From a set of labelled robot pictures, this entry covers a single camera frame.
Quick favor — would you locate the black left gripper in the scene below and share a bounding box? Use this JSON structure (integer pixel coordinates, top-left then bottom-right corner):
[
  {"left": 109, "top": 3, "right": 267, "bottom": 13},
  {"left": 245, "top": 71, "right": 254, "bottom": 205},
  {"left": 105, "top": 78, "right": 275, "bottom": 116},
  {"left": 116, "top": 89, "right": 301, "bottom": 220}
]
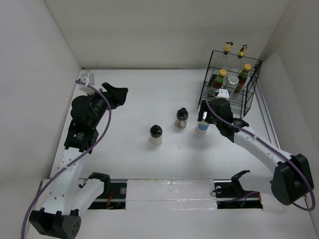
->
[{"left": 86, "top": 83, "right": 127, "bottom": 127}]

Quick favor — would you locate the yellow cap sauce bottle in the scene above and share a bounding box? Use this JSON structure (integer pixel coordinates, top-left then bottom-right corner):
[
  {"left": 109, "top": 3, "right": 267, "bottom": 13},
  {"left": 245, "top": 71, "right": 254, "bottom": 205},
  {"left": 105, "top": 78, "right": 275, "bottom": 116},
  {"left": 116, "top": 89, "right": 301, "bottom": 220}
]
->
[
  {"left": 208, "top": 69, "right": 227, "bottom": 97},
  {"left": 234, "top": 64, "right": 252, "bottom": 93}
]

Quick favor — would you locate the blue label silver cap jar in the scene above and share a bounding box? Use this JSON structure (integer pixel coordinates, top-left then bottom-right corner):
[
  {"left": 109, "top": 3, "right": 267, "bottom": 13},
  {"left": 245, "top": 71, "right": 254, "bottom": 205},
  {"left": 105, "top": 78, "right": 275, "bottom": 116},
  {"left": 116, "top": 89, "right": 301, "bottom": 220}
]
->
[{"left": 196, "top": 112, "right": 209, "bottom": 134}]

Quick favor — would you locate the brown spice jar black cap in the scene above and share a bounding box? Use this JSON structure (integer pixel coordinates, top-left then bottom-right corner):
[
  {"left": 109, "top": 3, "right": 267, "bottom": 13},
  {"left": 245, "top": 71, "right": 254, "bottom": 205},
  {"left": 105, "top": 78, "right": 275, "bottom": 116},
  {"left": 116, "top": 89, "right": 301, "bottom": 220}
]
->
[{"left": 174, "top": 108, "right": 188, "bottom": 129}]

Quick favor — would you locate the glass oil bottle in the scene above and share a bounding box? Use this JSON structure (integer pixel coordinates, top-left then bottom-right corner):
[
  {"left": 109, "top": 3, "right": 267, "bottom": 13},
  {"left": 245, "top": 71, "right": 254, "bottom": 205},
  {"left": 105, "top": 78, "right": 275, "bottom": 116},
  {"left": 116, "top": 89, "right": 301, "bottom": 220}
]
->
[
  {"left": 219, "top": 41, "right": 233, "bottom": 70},
  {"left": 229, "top": 44, "right": 248, "bottom": 73}
]

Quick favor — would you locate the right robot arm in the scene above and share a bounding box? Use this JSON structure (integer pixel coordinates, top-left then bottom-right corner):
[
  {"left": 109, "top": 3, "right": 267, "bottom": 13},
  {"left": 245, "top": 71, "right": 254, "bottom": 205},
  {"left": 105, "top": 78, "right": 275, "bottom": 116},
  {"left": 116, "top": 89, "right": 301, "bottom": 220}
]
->
[{"left": 197, "top": 98, "right": 316, "bottom": 211}]

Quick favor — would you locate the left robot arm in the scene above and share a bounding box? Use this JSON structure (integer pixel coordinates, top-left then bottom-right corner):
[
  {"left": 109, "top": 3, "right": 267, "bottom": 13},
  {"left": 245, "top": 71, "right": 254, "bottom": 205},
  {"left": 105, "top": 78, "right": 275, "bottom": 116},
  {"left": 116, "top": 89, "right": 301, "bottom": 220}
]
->
[{"left": 27, "top": 80, "right": 129, "bottom": 239}]

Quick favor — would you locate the white spice jar black cap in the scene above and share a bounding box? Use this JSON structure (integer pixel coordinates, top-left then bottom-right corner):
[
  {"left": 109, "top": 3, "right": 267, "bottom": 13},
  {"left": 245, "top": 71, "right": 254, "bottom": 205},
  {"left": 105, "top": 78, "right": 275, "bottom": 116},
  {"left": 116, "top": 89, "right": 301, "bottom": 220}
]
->
[{"left": 150, "top": 124, "right": 163, "bottom": 146}]

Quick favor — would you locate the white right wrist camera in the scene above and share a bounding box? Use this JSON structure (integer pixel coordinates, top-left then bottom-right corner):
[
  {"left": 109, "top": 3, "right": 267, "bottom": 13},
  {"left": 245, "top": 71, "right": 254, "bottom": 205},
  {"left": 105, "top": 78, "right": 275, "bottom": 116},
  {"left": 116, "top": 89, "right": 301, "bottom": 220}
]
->
[{"left": 216, "top": 89, "right": 230, "bottom": 100}]

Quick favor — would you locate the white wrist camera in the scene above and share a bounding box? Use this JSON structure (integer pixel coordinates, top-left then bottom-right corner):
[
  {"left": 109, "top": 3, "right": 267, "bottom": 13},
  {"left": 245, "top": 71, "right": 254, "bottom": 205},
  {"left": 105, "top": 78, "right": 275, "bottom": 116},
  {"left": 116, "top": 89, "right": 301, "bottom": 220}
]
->
[
  {"left": 216, "top": 89, "right": 230, "bottom": 100},
  {"left": 76, "top": 72, "right": 95, "bottom": 96}
]

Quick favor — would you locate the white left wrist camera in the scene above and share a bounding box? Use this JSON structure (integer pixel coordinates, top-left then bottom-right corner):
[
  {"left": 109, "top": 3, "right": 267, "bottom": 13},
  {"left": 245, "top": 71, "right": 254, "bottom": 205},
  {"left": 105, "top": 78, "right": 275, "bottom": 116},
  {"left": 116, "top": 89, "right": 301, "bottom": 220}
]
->
[{"left": 76, "top": 72, "right": 95, "bottom": 96}]

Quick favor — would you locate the black wire rack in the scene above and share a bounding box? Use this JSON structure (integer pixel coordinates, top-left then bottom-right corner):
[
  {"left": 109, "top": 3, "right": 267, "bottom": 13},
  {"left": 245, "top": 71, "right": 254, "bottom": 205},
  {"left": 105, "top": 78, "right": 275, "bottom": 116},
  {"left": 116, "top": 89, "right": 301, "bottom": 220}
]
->
[{"left": 197, "top": 50, "right": 262, "bottom": 118}]

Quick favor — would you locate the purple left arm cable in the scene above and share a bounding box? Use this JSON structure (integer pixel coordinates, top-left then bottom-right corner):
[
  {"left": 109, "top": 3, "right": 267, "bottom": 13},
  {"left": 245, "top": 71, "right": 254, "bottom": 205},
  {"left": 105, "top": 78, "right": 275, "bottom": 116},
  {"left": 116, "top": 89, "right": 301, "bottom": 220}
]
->
[{"left": 20, "top": 79, "right": 112, "bottom": 239}]

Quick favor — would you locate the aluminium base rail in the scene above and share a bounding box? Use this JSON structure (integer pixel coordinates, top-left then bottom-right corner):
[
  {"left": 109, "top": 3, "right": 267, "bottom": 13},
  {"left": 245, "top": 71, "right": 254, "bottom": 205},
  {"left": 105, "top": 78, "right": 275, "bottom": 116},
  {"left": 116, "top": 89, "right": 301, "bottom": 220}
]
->
[{"left": 37, "top": 178, "right": 265, "bottom": 210}]

